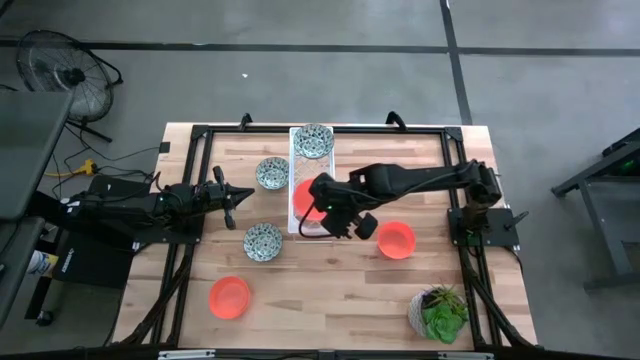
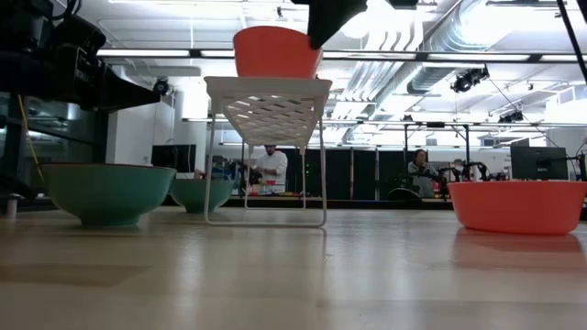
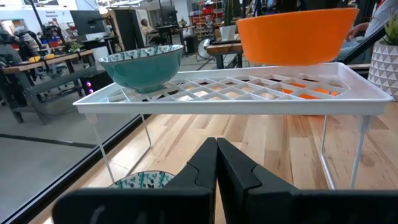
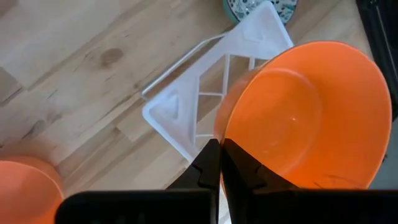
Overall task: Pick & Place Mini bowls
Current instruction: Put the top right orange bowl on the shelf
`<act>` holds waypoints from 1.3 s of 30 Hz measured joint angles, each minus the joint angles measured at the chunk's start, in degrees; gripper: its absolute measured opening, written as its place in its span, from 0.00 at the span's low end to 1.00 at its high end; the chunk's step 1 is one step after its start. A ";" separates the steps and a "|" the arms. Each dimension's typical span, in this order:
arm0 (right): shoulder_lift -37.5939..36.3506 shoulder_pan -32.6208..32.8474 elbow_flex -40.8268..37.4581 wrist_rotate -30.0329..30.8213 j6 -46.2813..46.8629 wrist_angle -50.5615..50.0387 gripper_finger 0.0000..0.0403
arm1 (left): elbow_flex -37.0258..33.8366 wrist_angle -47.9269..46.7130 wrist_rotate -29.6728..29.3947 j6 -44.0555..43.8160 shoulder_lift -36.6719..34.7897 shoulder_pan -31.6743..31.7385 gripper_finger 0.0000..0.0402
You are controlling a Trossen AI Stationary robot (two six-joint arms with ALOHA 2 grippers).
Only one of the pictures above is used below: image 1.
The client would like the black aluminium rig frame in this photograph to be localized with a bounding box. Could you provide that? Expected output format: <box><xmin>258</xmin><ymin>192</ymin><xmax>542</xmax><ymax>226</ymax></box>
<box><xmin>112</xmin><ymin>123</ymin><xmax>539</xmax><ymax>360</ymax></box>

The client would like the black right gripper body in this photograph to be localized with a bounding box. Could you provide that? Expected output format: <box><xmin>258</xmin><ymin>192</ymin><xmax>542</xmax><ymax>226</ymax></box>
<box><xmin>308</xmin><ymin>172</ymin><xmax>380</xmax><ymax>240</ymax></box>

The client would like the orange plastic mini bowl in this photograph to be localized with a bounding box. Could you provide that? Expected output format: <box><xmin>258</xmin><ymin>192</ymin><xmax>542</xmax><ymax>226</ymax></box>
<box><xmin>376</xmin><ymin>220</ymin><xmax>417</xmax><ymax>261</ymax></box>
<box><xmin>208</xmin><ymin>275</ymin><xmax>252</xmax><ymax>321</ymax></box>
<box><xmin>292</xmin><ymin>178</ymin><xmax>329</xmax><ymax>223</ymax></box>

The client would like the black box with white logo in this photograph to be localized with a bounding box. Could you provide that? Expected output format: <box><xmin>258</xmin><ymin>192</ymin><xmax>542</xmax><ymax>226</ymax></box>
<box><xmin>52</xmin><ymin>234</ymin><xmax>136</xmax><ymax>290</ymax></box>

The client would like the silver metal bracket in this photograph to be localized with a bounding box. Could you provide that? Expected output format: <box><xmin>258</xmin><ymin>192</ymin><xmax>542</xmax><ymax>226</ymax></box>
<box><xmin>158</xmin><ymin>349</ymin><xmax>216</xmax><ymax>360</ymax></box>
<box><xmin>438</xmin><ymin>351</ymin><xmax>494</xmax><ymax>360</ymax></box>

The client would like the grey desk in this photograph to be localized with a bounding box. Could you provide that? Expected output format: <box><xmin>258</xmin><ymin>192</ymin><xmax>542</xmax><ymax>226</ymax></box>
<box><xmin>0</xmin><ymin>89</ymin><xmax>75</xmax><ymax>326</ymax></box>

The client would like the black metal stand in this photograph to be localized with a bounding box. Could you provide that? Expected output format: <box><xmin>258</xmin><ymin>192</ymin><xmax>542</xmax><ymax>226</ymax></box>
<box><xmin>552</xmin><ymin>127</ymin><xmax>640</xmax><ymax>291</ymax></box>

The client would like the black floor fan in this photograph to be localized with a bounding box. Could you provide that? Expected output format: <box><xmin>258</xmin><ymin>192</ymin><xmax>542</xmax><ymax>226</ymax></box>
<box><xmin>14</xmin><ymin>29</ymin><xmax>124</xmax><ymax>144</ymax></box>

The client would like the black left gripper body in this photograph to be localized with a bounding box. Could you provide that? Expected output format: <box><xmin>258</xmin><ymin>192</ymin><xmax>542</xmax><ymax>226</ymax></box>
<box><xmin>207</xmin><ymin>166</ymin><xmax>237</xmax><ymax>231</ymax></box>

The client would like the potted green succulent plant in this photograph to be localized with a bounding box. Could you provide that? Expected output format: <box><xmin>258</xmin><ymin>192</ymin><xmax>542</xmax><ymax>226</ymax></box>
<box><xmin>407</xmin><ymin>284</ymin><xmax>470</xmax><ymax>346</ymax></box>

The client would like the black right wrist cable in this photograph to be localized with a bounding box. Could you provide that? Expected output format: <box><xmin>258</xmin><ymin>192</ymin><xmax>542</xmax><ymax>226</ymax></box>
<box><xmin>298</xmin><ymin>199</ymin><xmax>331</xmax><ymax>240</ymax></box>

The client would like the white wire shelf rack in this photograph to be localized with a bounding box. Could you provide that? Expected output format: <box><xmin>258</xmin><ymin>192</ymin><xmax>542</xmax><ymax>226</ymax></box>
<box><xmin>287</xmin><ymin>125</ymin><xmax>337</xmax><ymax>244</ymax></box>

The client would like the plain black controller box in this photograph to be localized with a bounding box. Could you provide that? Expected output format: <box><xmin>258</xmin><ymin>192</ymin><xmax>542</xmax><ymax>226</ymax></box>
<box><xmin>87</xmin><ymin>174</ymin><xmax>152</xmax><ymax>201</ymax></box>

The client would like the yellow power plug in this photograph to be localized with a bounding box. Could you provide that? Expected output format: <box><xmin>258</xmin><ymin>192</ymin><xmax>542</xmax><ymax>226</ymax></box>
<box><xmin>44</xmin><ymin>158</ymin><xmax>99</xmax><ymax>179</ymax></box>

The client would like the teal patterned ceramic mini bowl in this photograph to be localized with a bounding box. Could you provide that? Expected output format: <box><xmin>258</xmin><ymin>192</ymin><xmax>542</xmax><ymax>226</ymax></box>
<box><xmin>242</xmin><ymin>222</ymin><xmax>284</xmax><ymax>263</ymax></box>
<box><xmin>255</xmin><ymin>156</ymin><xmax>291</xmax><ymax>191</ymax></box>
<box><xmin>292</xmin><ymin>122</ymin><xmax>335</xmax><ymax>160</ymax></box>

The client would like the white and yellow can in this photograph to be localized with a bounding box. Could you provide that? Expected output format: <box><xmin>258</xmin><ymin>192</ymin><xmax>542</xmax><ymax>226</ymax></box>
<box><xmin>27</xmin><ymin>249</ymin><xmax>60</xmax><ymax>276</ymax></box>

